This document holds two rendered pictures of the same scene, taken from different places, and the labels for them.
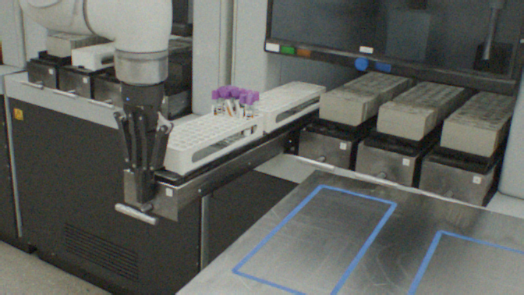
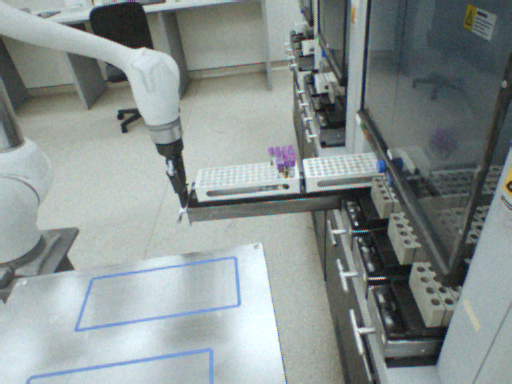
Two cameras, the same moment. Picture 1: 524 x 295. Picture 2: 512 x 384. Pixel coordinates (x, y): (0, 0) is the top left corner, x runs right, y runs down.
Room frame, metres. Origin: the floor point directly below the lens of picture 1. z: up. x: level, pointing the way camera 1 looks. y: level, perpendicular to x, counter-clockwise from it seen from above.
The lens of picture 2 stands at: (0.80, -0.72, 1.46)
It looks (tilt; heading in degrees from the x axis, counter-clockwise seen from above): 37 degrees down; 63
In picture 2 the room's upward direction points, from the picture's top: 8 degrees counter-clockwise
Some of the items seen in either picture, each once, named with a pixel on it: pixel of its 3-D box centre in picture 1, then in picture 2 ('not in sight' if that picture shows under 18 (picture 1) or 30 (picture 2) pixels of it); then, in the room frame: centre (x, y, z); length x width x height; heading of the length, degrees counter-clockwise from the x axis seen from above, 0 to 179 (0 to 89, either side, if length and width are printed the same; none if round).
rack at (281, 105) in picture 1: (282, 106); (356, 172); (1.47, -0.05, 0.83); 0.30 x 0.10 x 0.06; 149
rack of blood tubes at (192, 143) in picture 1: (207, 140); (248, 182); (1.20, 0.11, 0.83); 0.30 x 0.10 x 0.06; 149
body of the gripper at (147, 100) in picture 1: (143, 104); (171, 152); (1.03, 0.21, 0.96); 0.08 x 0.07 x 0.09; 59
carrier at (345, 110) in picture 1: (341, 110); (381, 198); (1.42, -0.20, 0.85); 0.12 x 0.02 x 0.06; 59
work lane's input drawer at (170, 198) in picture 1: (242, 145); (294, 193); (1.32, 0.04, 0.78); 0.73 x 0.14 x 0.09; 149
